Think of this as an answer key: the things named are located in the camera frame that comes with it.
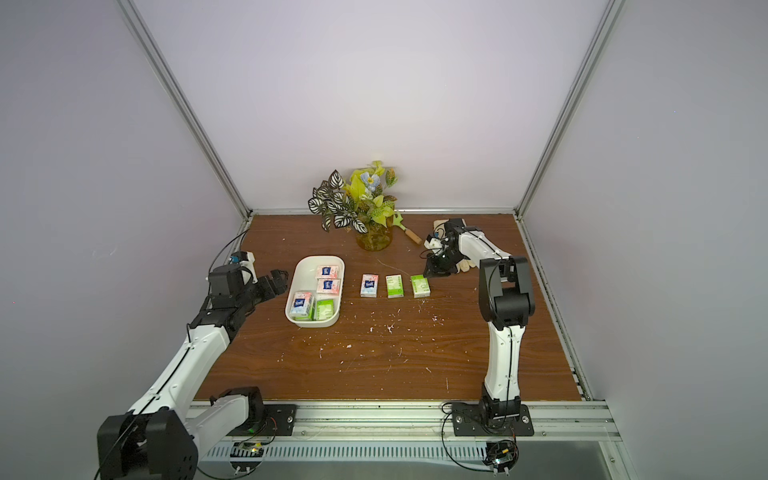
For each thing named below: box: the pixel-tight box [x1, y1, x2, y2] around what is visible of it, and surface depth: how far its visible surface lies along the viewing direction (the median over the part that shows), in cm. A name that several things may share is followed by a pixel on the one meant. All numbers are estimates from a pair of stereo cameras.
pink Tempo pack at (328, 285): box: [316, 278, 341, 294], surface depth 97 cm
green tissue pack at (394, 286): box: [386, 274, 404, 299], surface depth 97 cm
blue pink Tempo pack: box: [290, 291, 313, 317], surface depth 91 cm
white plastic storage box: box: [285, 255, 345, 328], surface depth 96 cm
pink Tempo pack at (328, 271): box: [317, 265, 339, 279], surface depth 102 cm
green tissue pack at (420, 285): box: [410, 274, 431, 299], surface depth 97 cm
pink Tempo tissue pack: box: [360, 273, 379, 298], surface depth 98 cm
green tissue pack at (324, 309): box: [315, 299, 335, 321], surface depth 93 cm
